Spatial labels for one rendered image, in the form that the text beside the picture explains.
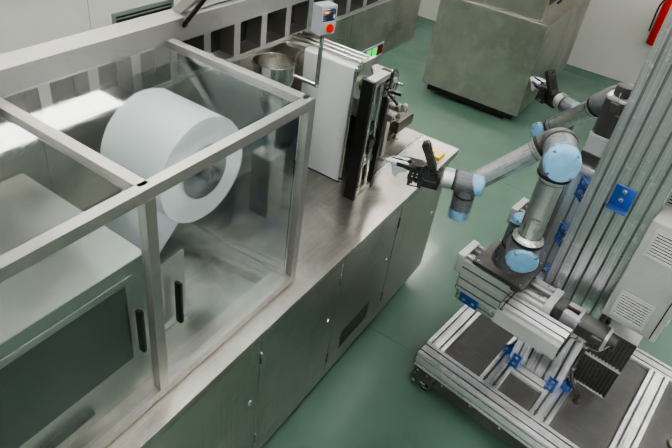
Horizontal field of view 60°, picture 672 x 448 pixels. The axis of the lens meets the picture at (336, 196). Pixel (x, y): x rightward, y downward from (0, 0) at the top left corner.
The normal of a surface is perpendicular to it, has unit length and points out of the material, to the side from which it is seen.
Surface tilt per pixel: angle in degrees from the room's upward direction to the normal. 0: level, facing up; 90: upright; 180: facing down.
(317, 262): 0
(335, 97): 90
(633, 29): 90
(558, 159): 82
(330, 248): 0
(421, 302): 0
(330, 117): 90
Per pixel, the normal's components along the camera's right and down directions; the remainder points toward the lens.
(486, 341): 0.12, -0.80
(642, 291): -0.66, 0.37
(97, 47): 0.83, 0.40
